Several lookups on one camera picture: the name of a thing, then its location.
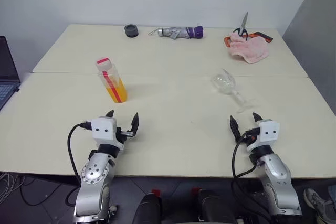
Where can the pink towel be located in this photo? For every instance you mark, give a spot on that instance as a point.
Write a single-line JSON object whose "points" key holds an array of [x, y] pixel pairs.
{"points": [[252, 49]]}

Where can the folded silver purple umbrella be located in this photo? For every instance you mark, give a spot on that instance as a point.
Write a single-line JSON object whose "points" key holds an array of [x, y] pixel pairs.
{"points": [[181, 32]]}

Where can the dark rounded shape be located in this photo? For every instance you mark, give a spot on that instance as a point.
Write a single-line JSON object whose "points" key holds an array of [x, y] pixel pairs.
{"points": [[212, 208], [148, 209]]}

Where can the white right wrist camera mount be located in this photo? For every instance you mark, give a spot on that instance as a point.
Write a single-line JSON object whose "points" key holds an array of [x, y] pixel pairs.
{"points": [[270, 132]]}

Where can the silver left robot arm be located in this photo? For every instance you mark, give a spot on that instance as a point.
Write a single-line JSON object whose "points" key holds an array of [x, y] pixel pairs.
{"points": [[94, 174]]}

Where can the orange and black tool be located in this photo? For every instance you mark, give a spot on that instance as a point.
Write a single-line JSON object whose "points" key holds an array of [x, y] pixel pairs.
{"points": [[262, 36]]}

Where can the dark grey round cup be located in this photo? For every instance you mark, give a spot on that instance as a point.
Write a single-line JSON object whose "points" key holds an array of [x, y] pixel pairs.
{"points": [[131, 32]]}

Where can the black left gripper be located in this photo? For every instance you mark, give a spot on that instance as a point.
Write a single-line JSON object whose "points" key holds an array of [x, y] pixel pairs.
{"points": [[119, 136]]}

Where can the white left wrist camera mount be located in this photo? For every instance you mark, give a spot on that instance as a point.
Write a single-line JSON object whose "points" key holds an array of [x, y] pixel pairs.
{"points": [[103, 127]]}

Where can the clear wine glass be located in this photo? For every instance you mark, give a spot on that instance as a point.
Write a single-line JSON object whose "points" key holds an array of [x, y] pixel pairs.
{"points": [[223, 81]]}

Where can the dark laptop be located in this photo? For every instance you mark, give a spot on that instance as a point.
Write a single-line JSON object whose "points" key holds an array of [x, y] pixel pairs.
{"points": [[6, 64]]}

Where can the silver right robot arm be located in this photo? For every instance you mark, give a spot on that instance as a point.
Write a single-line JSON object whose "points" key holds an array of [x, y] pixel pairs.
{"points": [[278, 176]]}

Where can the orange juice bottle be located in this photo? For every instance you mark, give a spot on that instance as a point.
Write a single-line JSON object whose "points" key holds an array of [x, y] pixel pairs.
{"points": [[116, 91]]}

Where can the grey sneaker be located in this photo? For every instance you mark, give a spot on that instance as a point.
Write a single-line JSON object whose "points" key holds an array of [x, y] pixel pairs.
{"points": [[319, 205]]}

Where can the small red block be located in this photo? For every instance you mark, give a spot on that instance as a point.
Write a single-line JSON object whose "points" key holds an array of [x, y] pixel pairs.
{"points": [[195, 190], [156, 192]]}

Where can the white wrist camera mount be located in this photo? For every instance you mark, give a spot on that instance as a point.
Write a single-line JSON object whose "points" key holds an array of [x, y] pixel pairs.
{"points": [[270, 132], [103, 127]]}

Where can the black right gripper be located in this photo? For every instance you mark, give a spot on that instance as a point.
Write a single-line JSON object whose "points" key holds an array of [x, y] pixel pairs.
{"points": [[250, 133]]}

